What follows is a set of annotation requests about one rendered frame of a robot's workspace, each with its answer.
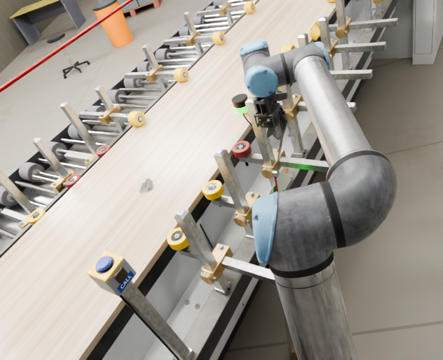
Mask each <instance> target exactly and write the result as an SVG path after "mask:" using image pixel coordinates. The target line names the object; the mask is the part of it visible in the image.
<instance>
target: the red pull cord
mask: <svg viewBox="0 0 443 360"><path fill-rule="evenodd" d="M132 1H133V0H127V1H126V2H124V3H123V4H122V5H120V6H118V7H117V8H115V9H114V10H113V11H111V12H110V13H108V14H107V15H106V16H104V17H102V18H101V19H100V20H98V21H96V22H95V23H94V24H92V25H91V26H89V27H88V28H86V29H85V30H83V31H82V32H80V33H79V34H77V35H76V36H75V37H73V38H72V39H70V40H68V41H67V42H66V43H64V44H63V45H61V46H60V47H59V48H57V49H55V50H54V51H52V52H51V53H50V54H48V55H47V56H45V57H44V58H42V59H41V60H39V61H38V62H36V63H35V64H34V65H32V66H30V67H29V68H28V69H26V70H25V71H23V72H21V73H20V74H19V75H18V76H16V77H14V78H13V79H12V80H10V81H8V82H7V83H5V84H4V85H3V86H1V87H0V93H1V92H2V91H3V90H5V89H7V88H8V87H10V86H11V85H12V84H14V83H15V82H17V81H18V80H19V79H21V78H22V77H24V76H26V75H27V74H28V73H29V72H31V71H33V70H34V69H35V68H36V67H38V66H40V65H41V64H43V63H44V62H45V61H47V60H48V59H50V58H51V57H53V56H54V55H55V54H57V53H59V52H60V51H61V50H63V49H64V48H66V47H67V46H68V45H70V44H72V43H73V42H74V41H76V40H77V39H79V38H80V37H82V36H83V35H85V34H86V33H87V32H89V31H91V30H92V29H93V28H94V27H96V26H98V25H99V24H100V23H101V22H103V21H105V20H106V19H108V18H109V17H110V16H112V15H113V14H115V13H116V12H118V11H119V10H120V9H122V8H124V7H125V6H126V5H128V4H129V3H131V2H132Z"/></svg>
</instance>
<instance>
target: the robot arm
mask: <svg viewBox="0 0 443 360"><path fill-rule="evenodd" d="M239 55H240V57H241V59H242V64H243V69H244V83H245V85H246V87H247V89H248V91H249V92H250V93H251V94H252V96H255V100H254V104H255V107H256V110H257V112H256V113H255V114H254V118H255V122H256V124H257V128H258V127H259V126H260V127H262V128H267V132H266V137H267V138H269V137H270V136H271V135H273V136H274V138H276V139H277V140H281V139H282V137H283V136H284V132H285V129H286V126H287V115H286V113H285V111H284V110H283V108H282V107H283V106H282V105H281V104H280V103H277V101H282V100H284V99H287V92H282V91H277V92H276V90H277V88H278V87H280V86H285V85H287V84H293V83H295V82H297V83H298V85H299V88H300V91H301V93H302V96H303V99H304V102H305V104H306V106H307V110H308V112H309V115H310V117H311V120H312V123H313V125H314V128H315V131H316V133H317V136H318V138H319V142H320V144H321V146H322V149H323V152H324V155H325V157H326V160H327V163H328V165H329V170H328V172H327V180H326V181H323V182H319V183H315V184H310V185H307V186H302V187H299V188H295V189H290V190H286V191H281V192H278V191H276V192H274V193H273V194H270V195H267V196H263V197H260V198H258V199H257V200H256V201H255V202H254V203H253V206H252V224H253V232H254V244H255V249H256V253H257V258H258V262H259V263H260V264H264V265H266V264H268V263H269V268H270V270H271V272H272V273H273V275H274V279H275V282H276V285H277V289H278V292H279V297H280V299H281V302H282V306H283V310H284V314H285V316H286V320H287V324H288V327H289V331H290V334H291V337H292V341H293V344H294V348H295V351H296V354H297V358H298V360H358V358H357V353H356V350H355V347H354V342H353V338H352V333H351V329H350V326H349V321H348V318H347V312H346V309H345V305H344V300H343V297H342V292H341V289H340V285H339V280H338V276H337V271H336V268H335V265H334V252H333V249H339V248H343V247H347V246H352V245H354V244H357V243H359V242H360V241H363V240H365V239H366V238H367V237H368V236H370V235H371V234H373V233H374V232H375V231H376V230H377V229H378V227H379V226H380V225H381V224H382V222H383V221H384V220H385V219H386V217H387V215H388V214H389V212H390V210H391V209H392V205H393V203H394V200H395V196H396V192H397V178H396V174H395V171H394V169H393V167H392V165H391V163H390V162H389V160H388V158H387V157H386V156H385V155H383V153H381V152H379V151H375V150H372V148H371V146H370V145H369V142H368V141H367V138H366V137H365V135H364V133H363V131H362V130H361V128H360V126H359V124H358V122H357V120H356V119H355V117H354V115H353V113H352V111H351V109H350V108H349V106H348V104H347V102H346V100H345V98H344V97H343V95H342V93H341V91H340V90H339V87H338V86H337V83H336V82H335V80H334V78H333V76H332V75H331V73H330V71H329V70H330V60H329V55H328V52H327V49H326V48H325V45H324V44H323V43H322V42H320V41H318V42H315V43H310V44H308V45H306V46H301V47H299V48H296V49H292V50H289V51H285V52H283V53H280V54H276V55H273V56H270V52H269V45H268V43H267V41H266V40H264V39H257V40H253V41H250V42H247V43H245V44H244V45H242V46H241V47H240V48H239ZM256 117H257V118H258V121H259V122H258V123H257V120H256Z"/></svg>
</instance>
